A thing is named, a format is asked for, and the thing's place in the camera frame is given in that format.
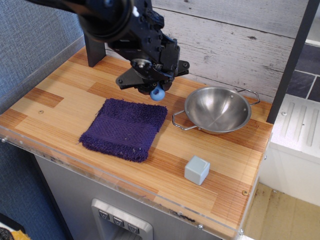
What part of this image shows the light grey cube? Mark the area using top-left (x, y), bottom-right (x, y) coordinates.
top-left (184, 155), bottom-right (211, 186)

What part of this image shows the blue grey measuring spoon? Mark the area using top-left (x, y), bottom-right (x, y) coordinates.
top-left (150, 84), bottom-right (165, 101)

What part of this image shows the dark grey right post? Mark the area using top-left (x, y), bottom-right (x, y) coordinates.
top-left (266, 0), bottom-right (320, 124)

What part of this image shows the purple towel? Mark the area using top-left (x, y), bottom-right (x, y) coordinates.
top-left (79, 98), bottom-right (168, 163)

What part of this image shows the dark grey post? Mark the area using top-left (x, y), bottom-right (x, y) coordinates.
top-left (84, 34), bottom-right (106, 68)
top-left (266, 0), bottom-right (320, 124)

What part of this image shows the black cable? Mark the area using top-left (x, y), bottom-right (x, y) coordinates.
top-left (0, 213), bottom-right (26, 240)

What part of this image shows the dark grey left post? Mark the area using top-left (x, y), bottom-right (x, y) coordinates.
top-left (84, 34), bottom-right (106, 68)

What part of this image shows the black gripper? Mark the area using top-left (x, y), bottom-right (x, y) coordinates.
top-left (107, 0), bottom-right (190, 95)

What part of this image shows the silver dispenser panel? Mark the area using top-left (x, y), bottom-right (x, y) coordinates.
top-left (91, 198), bottom-right (154, 240)

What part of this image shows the steel bowl with handles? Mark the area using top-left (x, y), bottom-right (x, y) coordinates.
top-left (172, 86), bottom-right (260, 135)

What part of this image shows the white toy sink unit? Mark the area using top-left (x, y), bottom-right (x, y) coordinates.
top-left (259, 94), bottom-right (320, 205)

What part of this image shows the clear acrylic table edge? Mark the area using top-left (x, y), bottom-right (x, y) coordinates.
top-left (0, 127), bottom-right (243, 240)

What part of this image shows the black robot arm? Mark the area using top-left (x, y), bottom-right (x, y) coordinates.
top-left (34, 0), bottom-right (190, 95)

